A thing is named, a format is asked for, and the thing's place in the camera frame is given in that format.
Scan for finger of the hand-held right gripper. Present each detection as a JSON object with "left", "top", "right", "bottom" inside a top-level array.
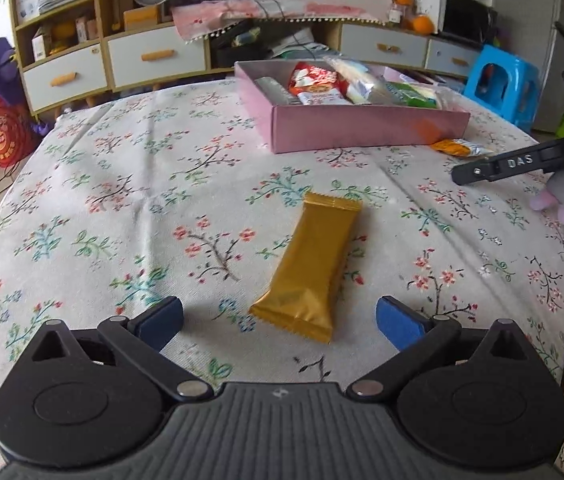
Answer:
[{"left": 452, "top": 132, "right": 564, "bottom": 187}]

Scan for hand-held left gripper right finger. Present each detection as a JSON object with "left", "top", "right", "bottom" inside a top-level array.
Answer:
[{"left": 347, "top": 296, "right": 560, "bottom": 401}]

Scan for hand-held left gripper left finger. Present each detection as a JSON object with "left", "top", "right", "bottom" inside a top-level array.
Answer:
[{"left": 0, "top": 296, "right": 213, "bottom": 403}]

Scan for gold snack packet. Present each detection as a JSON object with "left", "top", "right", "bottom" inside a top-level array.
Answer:
[{"left": 247, "top": 191, "right": 365, "bottom": 345}]

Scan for green snack packet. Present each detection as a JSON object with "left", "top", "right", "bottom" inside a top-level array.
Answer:
[{"left": 386, "top": 80, "right": 438, "bottom": 109}]

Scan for pink cardboard box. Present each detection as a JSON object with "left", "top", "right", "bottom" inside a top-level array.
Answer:
[{"left": 234, "top": 59, "right": 471, "bottom": 155}]

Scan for white snack packet black print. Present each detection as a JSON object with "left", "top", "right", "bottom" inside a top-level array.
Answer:
[{"left": 324, "top": 56, "right": 389, "bottom": 105}]

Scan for red snack packet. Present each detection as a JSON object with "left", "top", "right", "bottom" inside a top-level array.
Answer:
[{"left": 288, "top": 61, "right": 355, "bottom": 107}]

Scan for silver white snack packet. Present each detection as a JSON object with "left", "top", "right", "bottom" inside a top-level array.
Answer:
[{"left": 253, "top": 75, "right": 297, "bottom": 108}]

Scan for small orange and white packet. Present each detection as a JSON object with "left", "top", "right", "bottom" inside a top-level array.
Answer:
[{"left": 430, "top": 137, "right": 497, "bottom": 159}]

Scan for blue plastic stool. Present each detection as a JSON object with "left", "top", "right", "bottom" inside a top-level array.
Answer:
[{"left": 462, "top": 44, "right": 543, "bottom": 134}]

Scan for clear cracker packet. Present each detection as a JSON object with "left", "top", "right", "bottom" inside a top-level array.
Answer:
[{"left": 430, "top": 85, "right": 463, "bottom": 112}]

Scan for black microwave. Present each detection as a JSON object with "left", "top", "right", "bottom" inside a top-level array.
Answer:
[{"left": 440, "top": 0, "right": 498, "bottom": 44}]

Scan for folded white papers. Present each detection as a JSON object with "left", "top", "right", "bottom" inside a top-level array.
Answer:
[{"left": 268, "top": 26, "right": 343, "bottom": 59}]

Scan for wooden cabinet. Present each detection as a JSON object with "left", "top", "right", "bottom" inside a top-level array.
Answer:
[{"left": 8, "top": 0, "right": 486, "bottom": 114}]

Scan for red printed bag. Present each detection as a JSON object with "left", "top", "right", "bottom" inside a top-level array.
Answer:
[{"left": 0, "top": 94, "right": 36, "bottom": 169}]

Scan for pink patterned cloth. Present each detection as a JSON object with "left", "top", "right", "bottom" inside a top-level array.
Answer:
[{"left": 170, "top": 0, "right": 389, "bottom": 44}]

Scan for small white box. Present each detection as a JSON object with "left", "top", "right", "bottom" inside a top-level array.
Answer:
[{"left": 30, "top": 26, "right": 49, "bottom": 62}]

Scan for yellow box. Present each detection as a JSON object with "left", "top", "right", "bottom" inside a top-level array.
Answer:
[{"left": 122, "top": 4, "right": 161, "bottom": 32}]

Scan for white drawer orange handle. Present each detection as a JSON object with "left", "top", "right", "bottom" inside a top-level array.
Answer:
[
  {"left": 106, "top": 24, "right": 209, "bottom": 89},
  {"left": 21, "top": 48, "right": 109, "bottom": 112},
  {"left": 339, "top": 22, "right": 431, "bottom": 68},
  {"left": 424, "top": 38, "right": 483, "bottom": 69}
]

